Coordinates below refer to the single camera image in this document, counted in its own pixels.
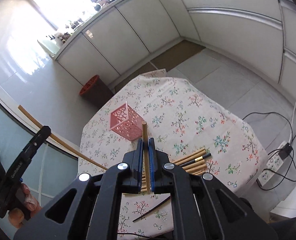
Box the black power adapter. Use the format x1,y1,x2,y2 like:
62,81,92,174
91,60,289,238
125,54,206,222
279,142,293,160

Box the person's left hand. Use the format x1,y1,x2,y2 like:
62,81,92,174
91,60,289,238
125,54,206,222
8,183,42,229

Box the floral tablecloth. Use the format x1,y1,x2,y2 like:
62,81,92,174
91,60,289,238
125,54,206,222
77,68,269,240

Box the pink perforated utensil holder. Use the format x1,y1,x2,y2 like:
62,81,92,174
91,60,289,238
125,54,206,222
109,102,144,141

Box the white kitchen cabinets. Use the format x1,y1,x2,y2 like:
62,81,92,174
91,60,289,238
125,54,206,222
55,0,296,84

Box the black chopstick gold band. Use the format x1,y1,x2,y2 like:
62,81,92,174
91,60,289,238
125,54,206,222
132,196,171,222
179,153,211,167

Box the black cable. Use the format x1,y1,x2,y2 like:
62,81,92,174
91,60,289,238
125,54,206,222
242,112,296,192

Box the wooden door threshold strip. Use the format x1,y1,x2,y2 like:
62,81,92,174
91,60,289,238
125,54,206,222
18,105,107,170

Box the red waste basket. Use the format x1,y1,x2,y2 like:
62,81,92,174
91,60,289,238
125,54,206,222
79,75,114,108

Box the white power strip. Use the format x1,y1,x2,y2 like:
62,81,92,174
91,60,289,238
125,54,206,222
257,141,290,186

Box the bamboo chopstick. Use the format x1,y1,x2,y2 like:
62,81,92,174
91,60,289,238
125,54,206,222
175,151,208,166
183,160,207,173
173,148,206,165
142,121,151,195
141,170,206,192

